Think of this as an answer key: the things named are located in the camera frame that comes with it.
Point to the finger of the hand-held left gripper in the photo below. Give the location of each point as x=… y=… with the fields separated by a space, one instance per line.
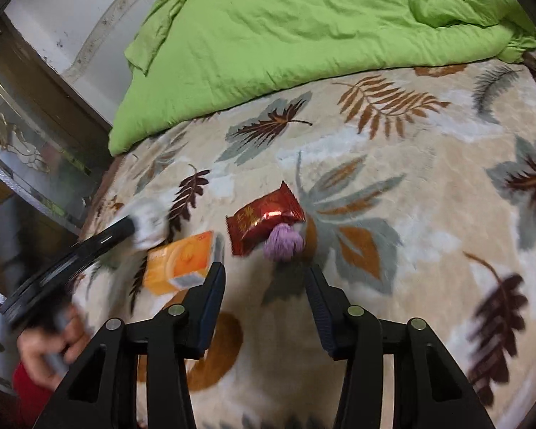
x=111 y=232

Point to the orange cardboard box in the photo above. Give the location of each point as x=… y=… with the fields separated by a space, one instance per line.
x=181 y=261

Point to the dark red snack packet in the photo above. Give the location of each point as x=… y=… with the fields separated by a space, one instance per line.
x=261 y=219

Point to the white paper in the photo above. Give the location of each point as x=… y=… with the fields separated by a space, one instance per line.
x=148 y=223

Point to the person's left forearm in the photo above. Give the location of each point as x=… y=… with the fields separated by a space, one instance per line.
x=31 y=400

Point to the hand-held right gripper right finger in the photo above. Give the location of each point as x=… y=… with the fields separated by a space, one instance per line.
x=324 y=321

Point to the wardrobe glass door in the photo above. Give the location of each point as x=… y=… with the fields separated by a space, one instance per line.
x=31 y=143

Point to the purple wrapper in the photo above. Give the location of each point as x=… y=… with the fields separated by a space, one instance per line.
x=283 y=243

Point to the person's left hand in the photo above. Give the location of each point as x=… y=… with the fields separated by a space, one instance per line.
x=40 y=348

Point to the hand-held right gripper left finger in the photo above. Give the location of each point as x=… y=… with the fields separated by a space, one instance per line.
x=212 y=313

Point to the green quilt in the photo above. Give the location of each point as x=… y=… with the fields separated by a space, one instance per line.
x=303 y=40

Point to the leaf print blanket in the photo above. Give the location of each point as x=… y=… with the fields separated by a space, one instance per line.
x=429 y=196

